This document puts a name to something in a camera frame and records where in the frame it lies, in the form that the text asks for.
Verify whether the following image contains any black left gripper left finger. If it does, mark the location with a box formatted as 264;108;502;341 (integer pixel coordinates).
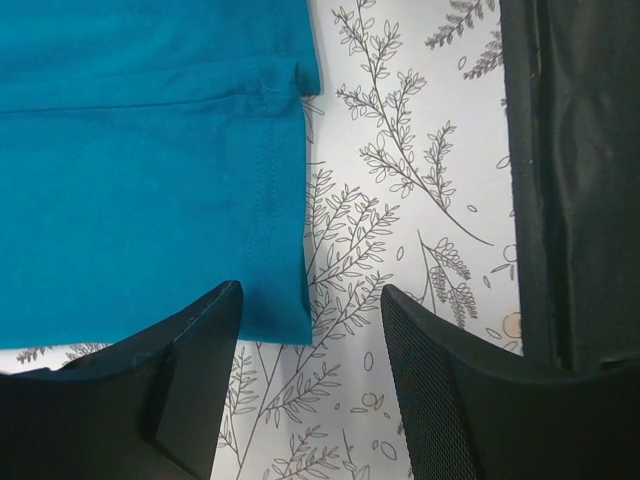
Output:
1;281;243;479

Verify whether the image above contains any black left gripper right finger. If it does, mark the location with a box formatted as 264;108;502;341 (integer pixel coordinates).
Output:
381;284;639;479

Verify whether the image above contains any teal blue t shirt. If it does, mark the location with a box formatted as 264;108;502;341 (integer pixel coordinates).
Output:
1;1;321;349

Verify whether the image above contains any floral patterned table mat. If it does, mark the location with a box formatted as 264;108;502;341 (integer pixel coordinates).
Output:
1;1;522;479

